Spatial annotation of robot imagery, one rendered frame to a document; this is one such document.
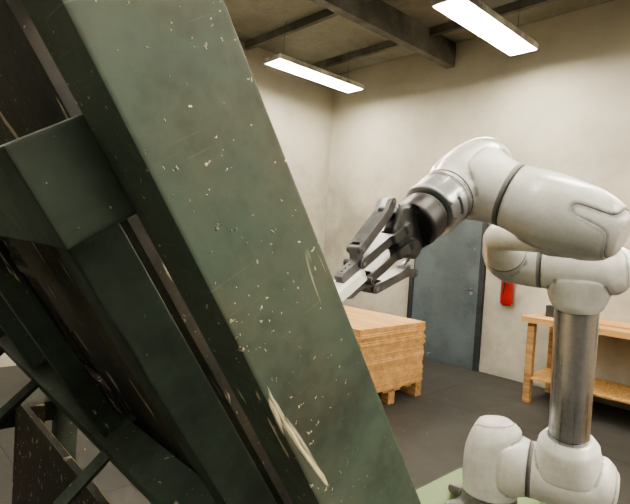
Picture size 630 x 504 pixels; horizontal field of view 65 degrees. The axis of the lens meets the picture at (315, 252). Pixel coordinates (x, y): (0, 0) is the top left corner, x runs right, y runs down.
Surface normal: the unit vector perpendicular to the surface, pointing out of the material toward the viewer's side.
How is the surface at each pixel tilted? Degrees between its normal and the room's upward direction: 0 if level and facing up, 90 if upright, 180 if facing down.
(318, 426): 90
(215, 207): 90
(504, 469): 86
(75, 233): 90
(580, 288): 111
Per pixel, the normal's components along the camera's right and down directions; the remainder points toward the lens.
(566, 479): -0.50, 0.22
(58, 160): 0.67, 0.07
